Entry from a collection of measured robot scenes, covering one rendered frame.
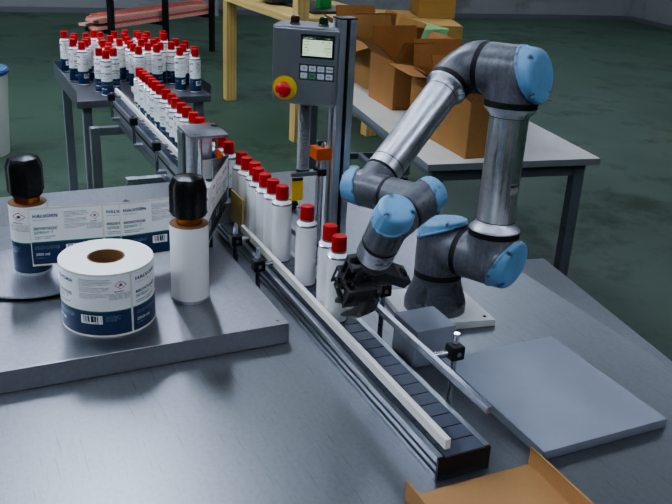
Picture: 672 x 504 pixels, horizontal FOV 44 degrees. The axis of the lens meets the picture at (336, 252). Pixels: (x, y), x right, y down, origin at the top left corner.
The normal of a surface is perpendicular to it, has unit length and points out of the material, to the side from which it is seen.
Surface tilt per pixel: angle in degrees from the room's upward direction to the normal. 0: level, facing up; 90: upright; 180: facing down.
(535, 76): 81
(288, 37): 90
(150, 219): 90
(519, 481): 0
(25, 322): 0
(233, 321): 0
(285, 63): 90
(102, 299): 90
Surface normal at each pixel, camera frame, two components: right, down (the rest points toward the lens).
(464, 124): -0.94, 0.09
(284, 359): 0.05, -0.92
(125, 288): 0.58, 0.34
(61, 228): 0.32, 0.38
